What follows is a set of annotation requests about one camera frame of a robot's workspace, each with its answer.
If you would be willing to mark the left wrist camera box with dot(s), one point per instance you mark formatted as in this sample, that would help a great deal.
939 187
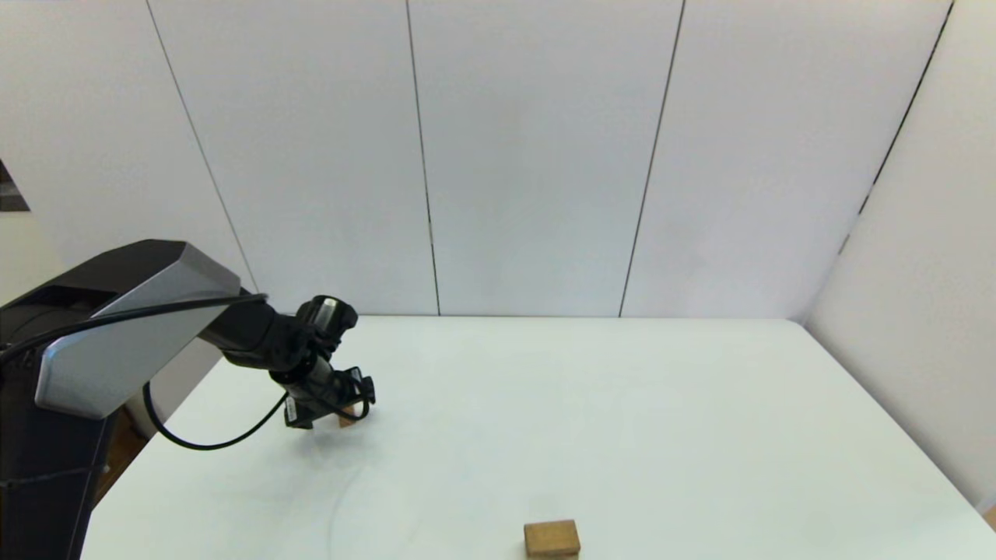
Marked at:
362 386

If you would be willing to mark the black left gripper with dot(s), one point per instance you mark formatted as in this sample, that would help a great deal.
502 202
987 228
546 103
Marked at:
315 389

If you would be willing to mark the small triangular wooden block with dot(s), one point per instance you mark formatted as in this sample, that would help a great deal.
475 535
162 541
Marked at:
348 420

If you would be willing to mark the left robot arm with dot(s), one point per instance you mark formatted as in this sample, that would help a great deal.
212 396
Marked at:
117 350

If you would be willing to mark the rectangular brown wooden block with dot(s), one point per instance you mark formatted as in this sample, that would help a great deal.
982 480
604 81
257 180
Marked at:
552 535

